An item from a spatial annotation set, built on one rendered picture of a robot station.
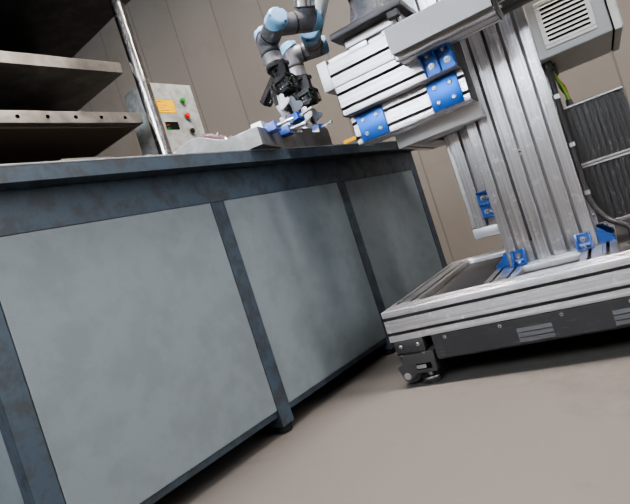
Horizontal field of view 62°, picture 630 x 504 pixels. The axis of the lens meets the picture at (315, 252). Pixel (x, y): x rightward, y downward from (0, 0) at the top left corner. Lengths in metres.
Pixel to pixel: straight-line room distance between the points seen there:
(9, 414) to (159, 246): 0.49
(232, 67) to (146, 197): 3.10
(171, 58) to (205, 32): 0.40
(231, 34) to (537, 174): 3.18
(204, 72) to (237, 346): 3.36
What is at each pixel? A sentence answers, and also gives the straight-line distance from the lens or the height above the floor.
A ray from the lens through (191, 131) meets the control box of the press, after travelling 2.80.
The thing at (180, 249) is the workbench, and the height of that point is 0.57.
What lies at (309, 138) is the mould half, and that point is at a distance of 1.97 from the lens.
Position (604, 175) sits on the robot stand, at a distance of 1.74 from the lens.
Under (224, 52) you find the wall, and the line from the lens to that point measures 4.45.
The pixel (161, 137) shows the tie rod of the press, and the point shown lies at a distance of 2.51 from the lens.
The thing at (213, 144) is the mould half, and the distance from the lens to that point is 1.65.
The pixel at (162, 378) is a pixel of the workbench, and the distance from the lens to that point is 1.29.
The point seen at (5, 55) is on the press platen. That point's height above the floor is 1.52.
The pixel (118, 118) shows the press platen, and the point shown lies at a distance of 2.51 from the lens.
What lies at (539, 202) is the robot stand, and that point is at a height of 0.39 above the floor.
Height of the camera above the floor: 0.47
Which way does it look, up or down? level
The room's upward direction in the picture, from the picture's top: 18 degrees counter-clockwise
